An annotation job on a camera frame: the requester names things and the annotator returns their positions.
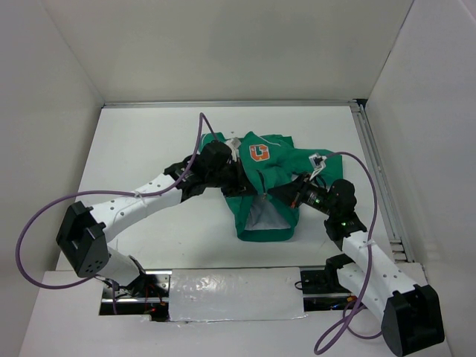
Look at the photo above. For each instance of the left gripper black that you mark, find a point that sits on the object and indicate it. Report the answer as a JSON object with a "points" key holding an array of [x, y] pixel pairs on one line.
{"points": [[242, 186]]}

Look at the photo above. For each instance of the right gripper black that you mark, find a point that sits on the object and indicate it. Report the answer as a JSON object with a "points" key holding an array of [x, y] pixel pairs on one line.
{"points": [[293, 193]]}

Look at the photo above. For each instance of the green jacket white lining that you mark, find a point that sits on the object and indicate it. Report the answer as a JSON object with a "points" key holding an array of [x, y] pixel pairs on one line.
{"points": [[269, 161]]}

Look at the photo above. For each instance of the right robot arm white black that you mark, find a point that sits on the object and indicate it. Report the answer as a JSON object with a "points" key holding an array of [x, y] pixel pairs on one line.
{"points": [[408, 313]]}

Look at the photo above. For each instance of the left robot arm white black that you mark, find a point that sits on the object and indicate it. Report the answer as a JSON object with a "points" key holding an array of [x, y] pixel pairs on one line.
{"points": [[85, 232]]}

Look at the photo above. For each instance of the white taped cover panel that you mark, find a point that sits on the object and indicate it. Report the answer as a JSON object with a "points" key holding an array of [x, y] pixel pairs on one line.
{"points": [[236, 294]]}

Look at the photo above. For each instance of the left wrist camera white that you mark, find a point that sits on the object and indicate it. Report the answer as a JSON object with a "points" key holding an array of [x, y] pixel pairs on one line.
{"points": [[234, 144]]}

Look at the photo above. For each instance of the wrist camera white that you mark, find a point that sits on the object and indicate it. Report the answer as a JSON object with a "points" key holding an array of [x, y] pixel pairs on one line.
{"points": [[318, 163], [234, 144]]}

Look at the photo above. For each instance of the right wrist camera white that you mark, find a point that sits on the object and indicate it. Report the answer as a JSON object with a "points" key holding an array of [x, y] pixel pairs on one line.
{"points": [[318, 163]]}

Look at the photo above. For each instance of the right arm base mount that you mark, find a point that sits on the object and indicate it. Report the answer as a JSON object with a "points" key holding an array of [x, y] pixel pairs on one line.
{"points": [[321, 291]]}

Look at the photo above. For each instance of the aluminium rail right side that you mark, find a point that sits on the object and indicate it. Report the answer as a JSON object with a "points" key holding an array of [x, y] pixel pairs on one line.
{"points": [[398, 239]]}

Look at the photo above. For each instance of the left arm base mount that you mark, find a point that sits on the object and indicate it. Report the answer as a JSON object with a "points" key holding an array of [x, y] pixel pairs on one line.
{"points": [[152, 300]]}

